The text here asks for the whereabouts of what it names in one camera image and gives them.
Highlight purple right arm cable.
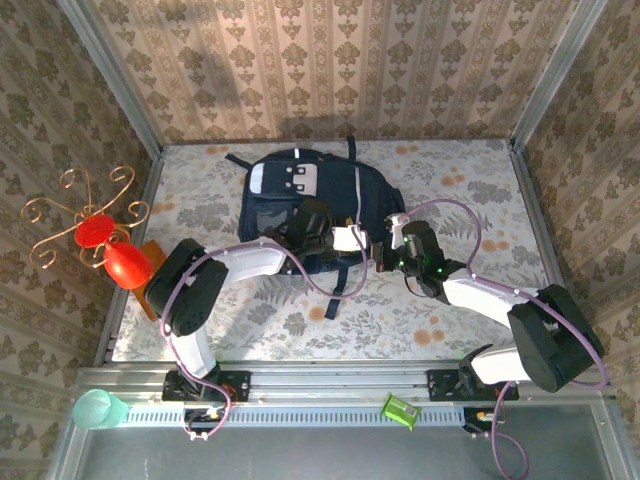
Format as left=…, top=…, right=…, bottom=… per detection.
left=404, top=198, right=611, bottom=479

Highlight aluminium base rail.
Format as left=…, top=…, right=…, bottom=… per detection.
left=74, top=358, right=614, bottom=406

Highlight grey metal panel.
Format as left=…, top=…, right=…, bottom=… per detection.
left=47, top=403, right=640, bottom=480

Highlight teal plastic cup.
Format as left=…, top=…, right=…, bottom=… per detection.
left=71, top=389, right=130, bottom=432

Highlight gold wire ornament red centre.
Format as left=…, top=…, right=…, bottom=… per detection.
left=20, top=166, right=151, bottom=270

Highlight red vase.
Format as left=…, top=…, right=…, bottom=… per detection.
left=103, top=243, right=154, bottom=291

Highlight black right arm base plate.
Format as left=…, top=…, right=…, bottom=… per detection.
left=427, top=368, right=520, bottom=403

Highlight floral patterned tablecloth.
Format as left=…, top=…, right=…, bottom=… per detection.
left=110, top=139, right=557, bottom=362

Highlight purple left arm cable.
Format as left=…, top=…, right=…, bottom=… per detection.
left=159, top=227, right=373, bottom=442

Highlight small green clip block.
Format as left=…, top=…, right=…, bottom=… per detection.
left=380, top=392, right=422, bottom=431

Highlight aluminium side rail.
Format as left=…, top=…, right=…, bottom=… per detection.
left=93, top=147, right=165, bottom=366
left=508, top=139, right=601, bottom=362

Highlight aluminium corner post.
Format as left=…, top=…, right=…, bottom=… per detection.
left=508, top=0, right=610, bottom=151
left=56, top=0, right=165, bottom=157

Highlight brown wooden block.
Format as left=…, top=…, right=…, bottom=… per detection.
left=130, top=239, right=169, bottom=322

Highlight slotted grey cable duct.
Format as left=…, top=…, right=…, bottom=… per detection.
left=119, top=402, right=469, bottom=429

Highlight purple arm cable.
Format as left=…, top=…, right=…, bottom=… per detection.
left=159, top=227, right=373, bottom=442
left=404, top=198, right=611, bottom=479

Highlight navy blue backpack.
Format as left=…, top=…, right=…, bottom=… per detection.
left=224, top=135, right=407, bottom=322

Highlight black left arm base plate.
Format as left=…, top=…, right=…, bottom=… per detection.
left=162, top=369, right=251, bottom=404

